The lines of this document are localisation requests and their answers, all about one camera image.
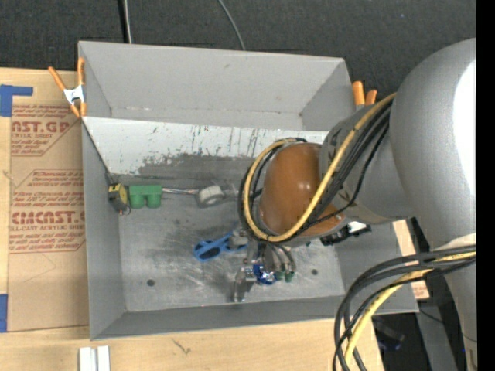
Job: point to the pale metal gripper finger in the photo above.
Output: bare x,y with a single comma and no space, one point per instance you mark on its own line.
240,286
239,242

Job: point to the blue sunglasses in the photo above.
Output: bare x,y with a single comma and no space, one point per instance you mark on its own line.
209,247

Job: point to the grey tape roll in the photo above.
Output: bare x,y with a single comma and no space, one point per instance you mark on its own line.
210,195

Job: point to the grey metal bin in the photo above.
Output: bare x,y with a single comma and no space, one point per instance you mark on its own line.
162,253

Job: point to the green toy block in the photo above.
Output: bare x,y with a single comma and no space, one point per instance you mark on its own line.
144,196

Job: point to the yellow and black tape measure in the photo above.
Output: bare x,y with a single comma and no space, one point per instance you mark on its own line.
118,196

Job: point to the brown cardboard board, red print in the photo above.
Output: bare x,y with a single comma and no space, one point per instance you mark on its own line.
42,276

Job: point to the black cylinder on white bracket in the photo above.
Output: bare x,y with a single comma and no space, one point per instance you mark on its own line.
335,237

